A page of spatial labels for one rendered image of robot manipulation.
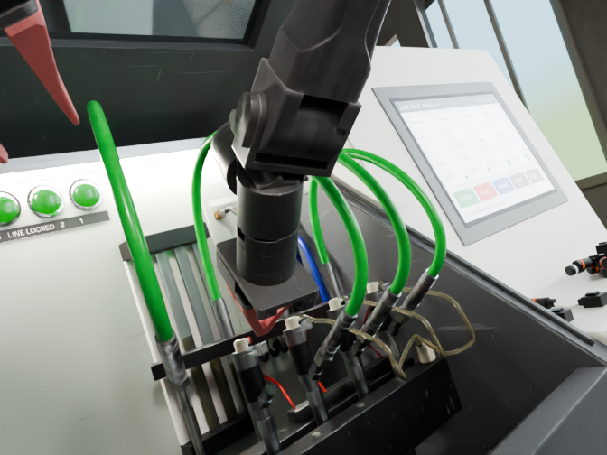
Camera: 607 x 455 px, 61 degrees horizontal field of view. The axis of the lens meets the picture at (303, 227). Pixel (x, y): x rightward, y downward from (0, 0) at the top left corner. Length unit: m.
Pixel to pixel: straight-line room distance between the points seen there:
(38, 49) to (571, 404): 0.57
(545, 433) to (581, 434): 0.06
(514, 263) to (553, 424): 0.51
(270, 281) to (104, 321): 0.42
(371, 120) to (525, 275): 0.41
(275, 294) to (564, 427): 0.32
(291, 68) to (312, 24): 0.03
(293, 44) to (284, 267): 0.20
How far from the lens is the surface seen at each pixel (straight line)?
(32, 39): 0.33
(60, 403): 0.84
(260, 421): 0.64
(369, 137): 0.94
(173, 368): 0.51
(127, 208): 0.43
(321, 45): 0.37
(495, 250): 1.03
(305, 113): 0.40
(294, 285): 0.49
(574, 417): 0.63
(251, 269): 0.48
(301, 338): 0.66
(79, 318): 0.85
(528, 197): 1.23
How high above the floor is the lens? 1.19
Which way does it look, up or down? 2 degrees up
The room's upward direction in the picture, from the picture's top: 18 degrees counter-clockwise
